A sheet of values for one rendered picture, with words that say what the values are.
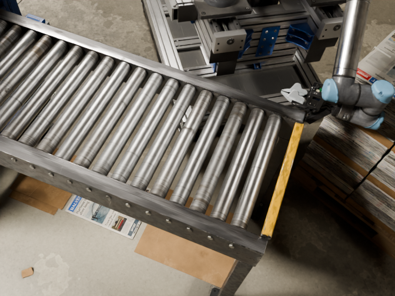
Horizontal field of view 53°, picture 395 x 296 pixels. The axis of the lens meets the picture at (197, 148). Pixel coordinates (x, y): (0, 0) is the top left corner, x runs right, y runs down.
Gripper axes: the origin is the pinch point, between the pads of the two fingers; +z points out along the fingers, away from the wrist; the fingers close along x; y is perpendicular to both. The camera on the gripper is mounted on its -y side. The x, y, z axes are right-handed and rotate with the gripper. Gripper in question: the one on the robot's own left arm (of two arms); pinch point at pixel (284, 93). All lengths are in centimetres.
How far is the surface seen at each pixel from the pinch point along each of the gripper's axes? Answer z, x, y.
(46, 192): 94, 44, -76
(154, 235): 34, 43, -77
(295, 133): -7.6, 20.8, 5.4
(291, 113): -4.7, 11.1, 3.5
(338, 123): -26.6, -13.1, -20.3
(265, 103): 5.0, 10.5, 3.5
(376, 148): -43.4, -6.4, -20.1
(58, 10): 163, -80, -76
